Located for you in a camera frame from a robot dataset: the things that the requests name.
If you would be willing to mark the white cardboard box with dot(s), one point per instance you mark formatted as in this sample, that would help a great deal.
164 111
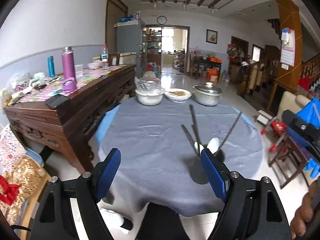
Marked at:
127 58

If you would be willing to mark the small wooden stool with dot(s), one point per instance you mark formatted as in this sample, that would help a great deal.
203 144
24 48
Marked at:
290 157

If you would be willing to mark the red child tricycle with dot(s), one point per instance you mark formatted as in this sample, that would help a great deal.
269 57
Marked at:
279 130

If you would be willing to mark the white bowl with plastic bag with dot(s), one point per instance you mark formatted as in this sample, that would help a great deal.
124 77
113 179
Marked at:
149 90

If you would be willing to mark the dark chopstick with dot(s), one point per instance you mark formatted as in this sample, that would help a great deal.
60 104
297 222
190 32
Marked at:
195 128
230 131
188 135

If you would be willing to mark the aluminium pot with lid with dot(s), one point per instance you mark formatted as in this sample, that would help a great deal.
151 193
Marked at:
207 94

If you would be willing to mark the dark wooden sideboard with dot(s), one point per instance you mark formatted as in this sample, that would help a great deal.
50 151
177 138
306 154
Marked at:
69 128

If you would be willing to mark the black smartphone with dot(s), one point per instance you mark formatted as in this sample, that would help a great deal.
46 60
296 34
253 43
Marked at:
56 101

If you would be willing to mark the round wall clock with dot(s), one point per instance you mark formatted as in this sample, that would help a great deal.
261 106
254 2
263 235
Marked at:
161 20

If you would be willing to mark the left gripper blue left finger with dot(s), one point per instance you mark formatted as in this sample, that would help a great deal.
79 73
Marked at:
104 173

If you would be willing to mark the framed wall picture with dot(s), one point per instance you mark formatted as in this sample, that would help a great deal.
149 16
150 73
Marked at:
211 36

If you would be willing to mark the wall calendar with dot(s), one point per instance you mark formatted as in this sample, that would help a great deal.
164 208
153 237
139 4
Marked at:
287 55

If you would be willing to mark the person's right hand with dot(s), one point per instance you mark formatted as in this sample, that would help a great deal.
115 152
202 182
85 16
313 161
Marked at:
304 213

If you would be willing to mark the purple thermos lid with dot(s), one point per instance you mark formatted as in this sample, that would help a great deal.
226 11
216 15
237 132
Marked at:
69 85

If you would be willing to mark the patterned dish with food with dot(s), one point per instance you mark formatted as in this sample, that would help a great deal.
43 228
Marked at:
177 95

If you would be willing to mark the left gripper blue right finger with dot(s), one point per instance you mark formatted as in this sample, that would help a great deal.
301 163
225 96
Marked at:
217 174

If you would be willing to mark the purple thermos bottle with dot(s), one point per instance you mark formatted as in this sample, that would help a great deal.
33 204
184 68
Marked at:
68 62

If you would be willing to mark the grey refrigerator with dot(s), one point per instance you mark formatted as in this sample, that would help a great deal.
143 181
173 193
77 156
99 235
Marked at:
131 38

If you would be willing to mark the white ceramic spoon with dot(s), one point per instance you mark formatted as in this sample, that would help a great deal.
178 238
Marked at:
213 145

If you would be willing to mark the grey tablecloth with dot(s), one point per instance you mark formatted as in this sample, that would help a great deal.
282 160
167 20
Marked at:
156 155

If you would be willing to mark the teal water bottle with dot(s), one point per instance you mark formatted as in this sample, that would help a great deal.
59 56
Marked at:
51 68

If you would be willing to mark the clear plastic water bottle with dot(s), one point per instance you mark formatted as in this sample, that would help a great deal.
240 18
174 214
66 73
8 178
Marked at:
104 56

